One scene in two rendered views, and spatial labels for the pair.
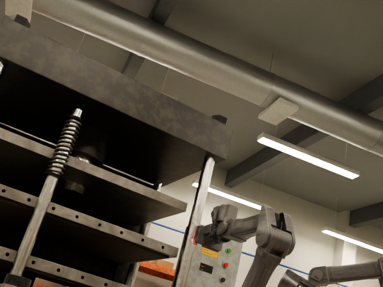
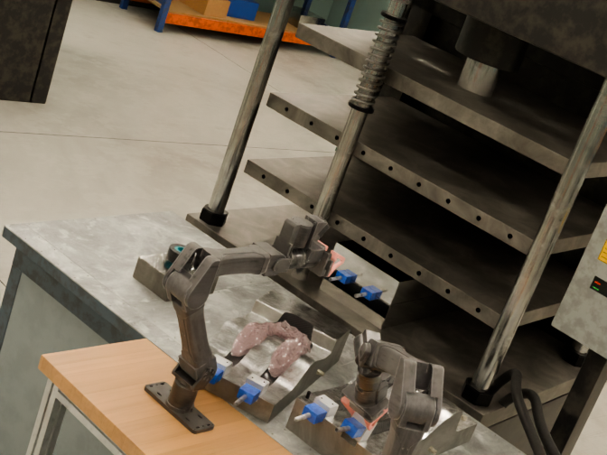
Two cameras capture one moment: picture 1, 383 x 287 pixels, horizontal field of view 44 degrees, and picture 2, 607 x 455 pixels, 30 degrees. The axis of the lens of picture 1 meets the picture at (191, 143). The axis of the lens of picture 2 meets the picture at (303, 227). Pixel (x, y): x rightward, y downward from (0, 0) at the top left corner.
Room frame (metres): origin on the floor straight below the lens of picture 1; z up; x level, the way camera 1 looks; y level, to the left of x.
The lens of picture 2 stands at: (0.22, -2.33, 2.19)
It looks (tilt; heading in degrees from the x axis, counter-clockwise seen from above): 20 degrees down; 57
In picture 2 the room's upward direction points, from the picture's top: 20 degrees clockwise
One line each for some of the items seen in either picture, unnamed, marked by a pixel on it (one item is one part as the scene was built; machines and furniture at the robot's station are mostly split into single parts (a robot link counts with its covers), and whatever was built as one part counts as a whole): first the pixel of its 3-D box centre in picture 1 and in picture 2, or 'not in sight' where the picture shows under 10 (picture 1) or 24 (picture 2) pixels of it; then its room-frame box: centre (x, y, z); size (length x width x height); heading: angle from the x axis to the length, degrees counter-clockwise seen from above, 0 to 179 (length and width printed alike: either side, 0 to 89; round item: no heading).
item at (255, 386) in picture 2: not in sight; (247, 394); (1.55, -0.27, 0.85); 0.13 x 0.05 x 0.05; 41
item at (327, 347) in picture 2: not in sight; (270, 350); (1.72, -0.05, 0.85); 0.50 x 0.26 x 0.11; 41
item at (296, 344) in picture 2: not in sight; (276, 338); (1.72, -0.05, 0.90); 0.26 x 0.18 x 0.08; 41
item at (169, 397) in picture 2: not in sight; (182, 394); (1.39, -0.25, 0.84); 0.20 x 0.07 x 0.08; 110
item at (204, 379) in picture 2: not in sight; (192, 370); (1.40, -0.25, 0.90); 0.09 x 0.06 x 0.06; 110
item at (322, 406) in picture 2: not in sight; (312, 413); (1.66, -0.39, 0.89); 0.13 x 0.05 x 0.05; 24
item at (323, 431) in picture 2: not in sight; (390, 413); (1.94, -0.34, 0.87); 0.50 x 0.26 x 0.14; 23
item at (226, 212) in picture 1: (228, 221); (284, 242); (1.56, -0.19, 1.24); 0.12 x 0.09 x 0.12; 20
